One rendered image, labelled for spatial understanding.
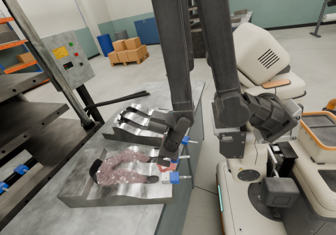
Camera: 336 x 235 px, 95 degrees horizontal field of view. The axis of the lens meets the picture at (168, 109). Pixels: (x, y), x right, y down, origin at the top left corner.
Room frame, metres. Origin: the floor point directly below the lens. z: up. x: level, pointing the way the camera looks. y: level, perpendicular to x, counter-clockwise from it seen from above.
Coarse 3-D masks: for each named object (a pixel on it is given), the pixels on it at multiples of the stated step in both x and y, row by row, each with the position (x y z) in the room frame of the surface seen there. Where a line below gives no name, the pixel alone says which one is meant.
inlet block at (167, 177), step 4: (164, 172) 0.42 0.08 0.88; (168, 172) 0.42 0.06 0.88; (172, 172) 0.42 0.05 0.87; (176, 172) 0.42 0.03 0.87; (164, 176) 0.40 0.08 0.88; (168, 176) 0.40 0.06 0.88; (172, 176) 0.40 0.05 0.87; (176, 176) 0.40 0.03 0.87; (180, 176) 0.40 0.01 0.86; (184, 176) 0.39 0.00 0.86; (188, 176) 0.39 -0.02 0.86; (164, 180) 0.39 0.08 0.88; (168, 180) 0.38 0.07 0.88; (172, 180) 0.38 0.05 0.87; (176, 180) 0.38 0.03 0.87
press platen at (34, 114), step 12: (0, 108) 1.27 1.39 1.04; (12, 108) 1.21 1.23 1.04; (24, 108) 1.15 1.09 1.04; (36, 108) 1.09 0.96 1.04; (48, 108) 1.04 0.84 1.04; (60, 108) 1.02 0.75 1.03; (0, 120) 1.03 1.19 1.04; (12, 120) 0.98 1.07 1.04; (24, 120) 0.94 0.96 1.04; (36, 120) 0.90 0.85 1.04; (48, 120) 0.92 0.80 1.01; (0, 132) 0.85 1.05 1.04; (12, 132) 0.82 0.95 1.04; (24, 132) 0.79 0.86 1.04; (36, 132) 0.83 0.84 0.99; (0, 144) 0.72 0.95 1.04; (12, 144) 0.72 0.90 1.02; (0, 156) 0.66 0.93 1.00
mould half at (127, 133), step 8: (136, 104) 0.99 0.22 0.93; (120, 112) 1.05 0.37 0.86; (128, 112) 0.90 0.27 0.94; (144, 112) 0.91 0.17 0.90; (136, 120) 0.83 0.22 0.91; (144, 120) 0.84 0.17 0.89; (112, 128) 0.79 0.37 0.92; (120, 128) 0.76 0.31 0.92; (128, 128) 0.76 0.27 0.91; (136, 128) 0.77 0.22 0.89; (104, 136) 0.85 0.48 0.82; (112, 136) 0.81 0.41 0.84; (120, 136) 0.78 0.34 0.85; (128, 136) 0.75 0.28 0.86; (136, 136) 0.72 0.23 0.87; (144, 136) 0.69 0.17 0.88; (152, 136) 0.67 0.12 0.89; (160, 136) 0.65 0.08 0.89; (144, 144) 0.70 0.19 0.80; (152, 144) 0.67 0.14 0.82; (160, 144) 0.65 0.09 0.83
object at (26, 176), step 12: (12, 156) 0.69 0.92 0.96; (24, 156) 0.71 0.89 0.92; (0, 168) 0.62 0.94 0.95; (12, 168) 0.65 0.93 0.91; (36, 168) 0.71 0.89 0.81; (0, 180) 0.59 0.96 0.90; (12, 180) 0.61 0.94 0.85; (24, 180) 0.64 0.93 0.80; (12, 192) 0.58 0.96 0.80; (0, 204) 0.52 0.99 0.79
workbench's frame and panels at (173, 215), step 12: (204, 84) 1.34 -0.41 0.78; (192, 132) 0.98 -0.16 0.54; (192, 144) 0.93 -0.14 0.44; (192, 156) 0.89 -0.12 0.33; (180, 168) 0.64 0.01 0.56; (192, 168) 0.84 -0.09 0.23; (180, 180) 0.60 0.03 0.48; (192, 180) 0.79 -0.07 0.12; (180, 192) 0.57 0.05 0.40; (168, 204) 0.43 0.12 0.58; (180, 204) 0.53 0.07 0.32; (168, 216) 0.39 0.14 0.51; (180, 216) 0.49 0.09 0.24; (156, 228) 0.25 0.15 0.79; (168, 228) 0.36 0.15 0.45; (180, 228) 0.45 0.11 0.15
